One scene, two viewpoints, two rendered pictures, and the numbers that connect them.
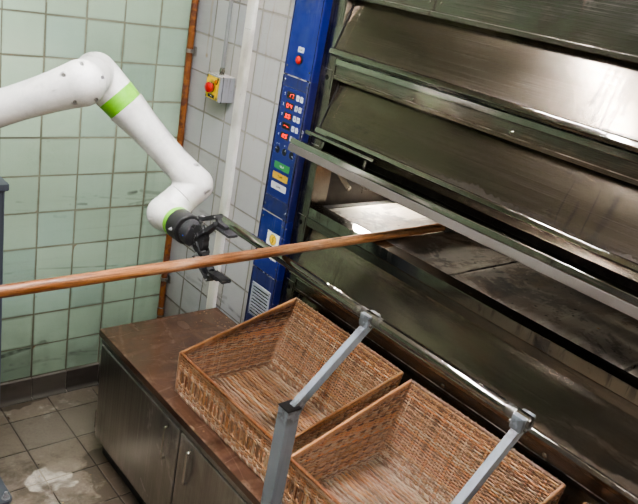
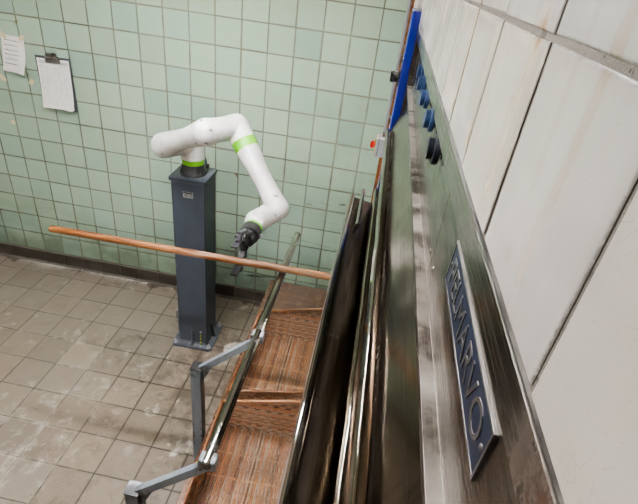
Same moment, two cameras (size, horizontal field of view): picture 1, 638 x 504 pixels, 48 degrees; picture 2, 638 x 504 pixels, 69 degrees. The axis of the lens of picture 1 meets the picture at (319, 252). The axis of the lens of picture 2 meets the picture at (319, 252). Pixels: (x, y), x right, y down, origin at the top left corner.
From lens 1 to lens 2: 158 cm
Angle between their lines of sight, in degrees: 44
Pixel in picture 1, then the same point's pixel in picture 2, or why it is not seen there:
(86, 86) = (197, 134)
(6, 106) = (175, 139)
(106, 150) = (325, 174)
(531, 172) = not seen: hidden behind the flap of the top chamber
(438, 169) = not seen: hidden behind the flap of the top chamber
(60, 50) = (299, 108)
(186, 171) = (266, 198)
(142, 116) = (248, 157)
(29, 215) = not seen: hidden behind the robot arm
